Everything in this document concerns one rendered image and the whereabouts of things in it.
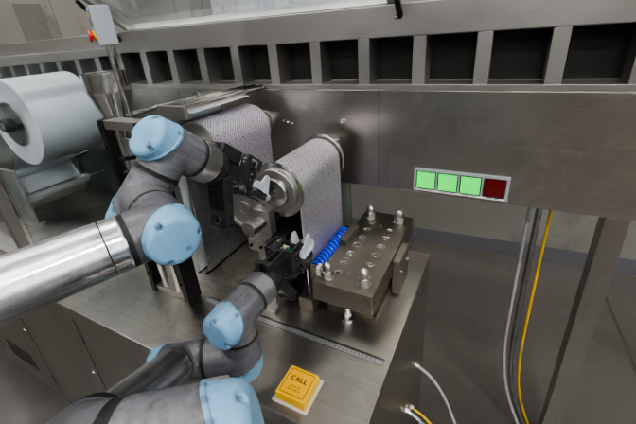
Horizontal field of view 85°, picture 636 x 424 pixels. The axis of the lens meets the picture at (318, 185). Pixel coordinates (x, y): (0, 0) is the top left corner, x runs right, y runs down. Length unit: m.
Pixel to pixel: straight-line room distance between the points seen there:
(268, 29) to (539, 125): 0.80
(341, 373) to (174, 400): 0.54
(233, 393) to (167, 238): 0.20
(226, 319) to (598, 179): 0.89
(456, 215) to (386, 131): 1.83
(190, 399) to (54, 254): 0.23
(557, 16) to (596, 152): 0.32
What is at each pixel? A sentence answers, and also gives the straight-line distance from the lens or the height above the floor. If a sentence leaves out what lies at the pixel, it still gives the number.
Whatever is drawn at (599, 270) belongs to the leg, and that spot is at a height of 0.89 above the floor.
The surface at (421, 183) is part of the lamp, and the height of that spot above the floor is 1.17.
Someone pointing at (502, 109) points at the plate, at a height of 1.40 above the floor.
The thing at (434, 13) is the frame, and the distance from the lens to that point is 0.99.
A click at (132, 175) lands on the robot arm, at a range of 0.63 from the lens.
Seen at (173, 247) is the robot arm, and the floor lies 1.36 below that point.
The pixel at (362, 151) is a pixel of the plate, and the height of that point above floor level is 1.25.
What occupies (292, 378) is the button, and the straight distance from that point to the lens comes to 0.87.
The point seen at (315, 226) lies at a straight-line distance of 0.95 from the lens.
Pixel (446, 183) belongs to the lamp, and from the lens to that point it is 1.06.
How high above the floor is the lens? 1.61
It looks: 24 degrees down
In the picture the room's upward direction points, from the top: 4 degrees counter-clockwise
